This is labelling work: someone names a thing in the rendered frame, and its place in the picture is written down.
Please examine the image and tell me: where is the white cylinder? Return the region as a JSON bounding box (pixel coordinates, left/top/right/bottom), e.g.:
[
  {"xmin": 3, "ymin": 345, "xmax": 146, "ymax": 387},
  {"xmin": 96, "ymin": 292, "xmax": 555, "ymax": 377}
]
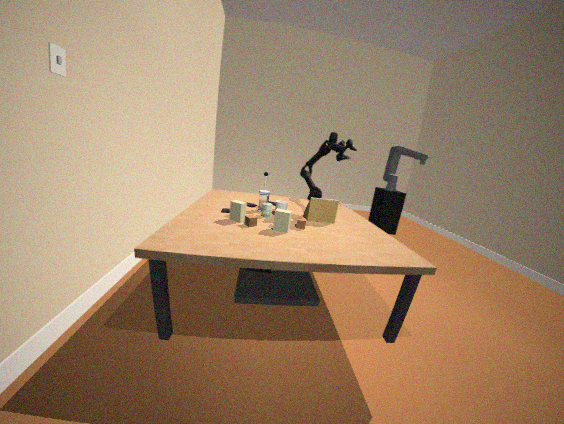
[{"xmin": 275, "ymin": 200, "xmax": 288, "ymax": 210}]

